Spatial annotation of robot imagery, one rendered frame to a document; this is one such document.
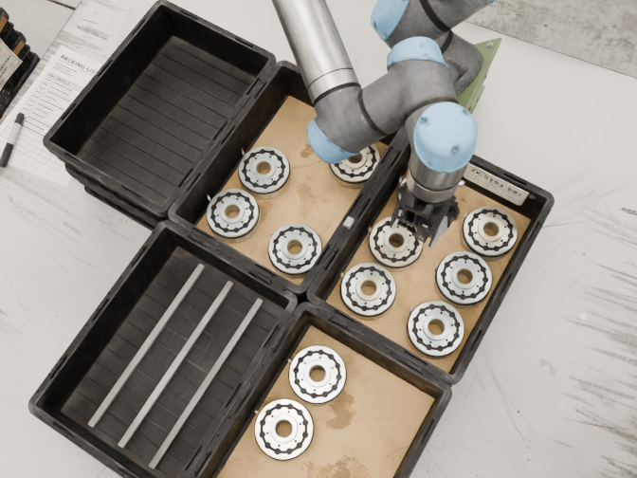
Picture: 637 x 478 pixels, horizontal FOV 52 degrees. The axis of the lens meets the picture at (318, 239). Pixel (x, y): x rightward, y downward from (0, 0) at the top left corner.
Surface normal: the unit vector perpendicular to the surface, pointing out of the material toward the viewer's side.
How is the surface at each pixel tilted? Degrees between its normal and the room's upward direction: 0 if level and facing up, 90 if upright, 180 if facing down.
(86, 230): 0
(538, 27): 0
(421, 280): 0
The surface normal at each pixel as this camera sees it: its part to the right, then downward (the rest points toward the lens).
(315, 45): -0.20, -0.07
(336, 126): -0.54, 0.18
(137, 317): -0.04, -0.34
